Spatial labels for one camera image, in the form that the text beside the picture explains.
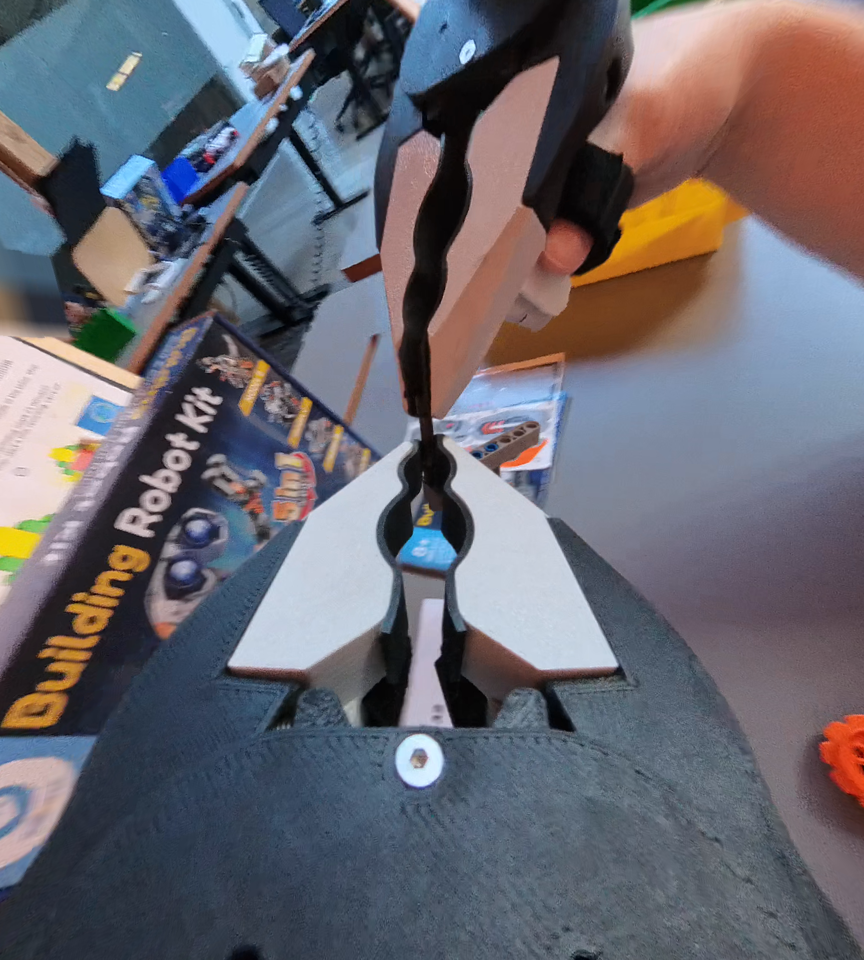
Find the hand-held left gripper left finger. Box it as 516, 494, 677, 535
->
226, 441, 414, 727

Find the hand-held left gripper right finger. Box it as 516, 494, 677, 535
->
435, 438, 622, 727

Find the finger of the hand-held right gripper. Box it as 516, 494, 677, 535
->
375, 127, 451, 417
424, 56, 562, 420

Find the grey perforated brick beam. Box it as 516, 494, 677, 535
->
468, 420, 543, 471

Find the black axle rod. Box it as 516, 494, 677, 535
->
415, 408, 448, 515

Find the person's right forearm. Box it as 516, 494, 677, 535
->
702, 0, 864, 307

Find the long wooden-top desk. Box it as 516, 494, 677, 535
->
128, 48, 373, 376

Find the grey desk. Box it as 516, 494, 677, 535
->
293, 217, 864, 960

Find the white printed task sheet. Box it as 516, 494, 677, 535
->
0, 322, 140, 661

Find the person's right hand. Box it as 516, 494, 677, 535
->
539, 7, 748, 276

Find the blue kit manual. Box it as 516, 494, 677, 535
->
396, 390, 569, 579

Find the grey orange sticker sheet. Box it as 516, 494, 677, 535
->
402, 352, 566, 470

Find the blue robot kit box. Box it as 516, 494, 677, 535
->
0, 313, 382, 901

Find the yellow plastic bin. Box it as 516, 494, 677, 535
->
570, 177, 748, 288

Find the green storage bin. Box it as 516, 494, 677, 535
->
72, 306, 139, 357

